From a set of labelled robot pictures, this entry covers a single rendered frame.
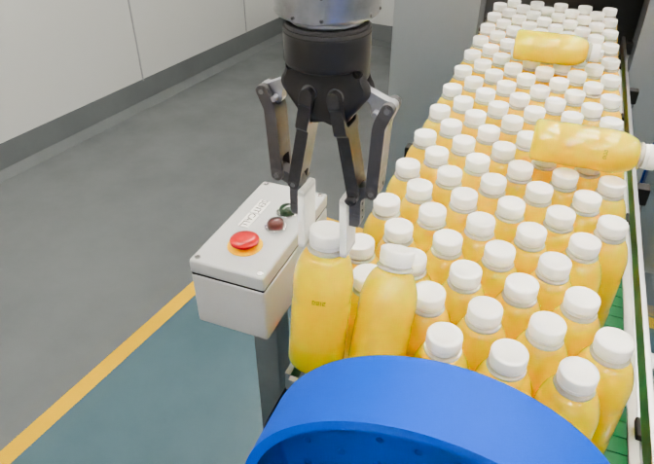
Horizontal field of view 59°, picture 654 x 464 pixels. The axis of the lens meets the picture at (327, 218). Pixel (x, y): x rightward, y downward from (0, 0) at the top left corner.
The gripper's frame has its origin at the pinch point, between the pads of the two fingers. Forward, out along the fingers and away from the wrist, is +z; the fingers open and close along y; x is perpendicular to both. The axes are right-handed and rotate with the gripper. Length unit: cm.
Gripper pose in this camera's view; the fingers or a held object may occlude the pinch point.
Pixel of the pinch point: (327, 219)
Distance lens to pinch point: 60.0
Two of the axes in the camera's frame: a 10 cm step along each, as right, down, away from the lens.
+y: 9.3, 2.1, -3.1
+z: 0.0, 8.3, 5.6
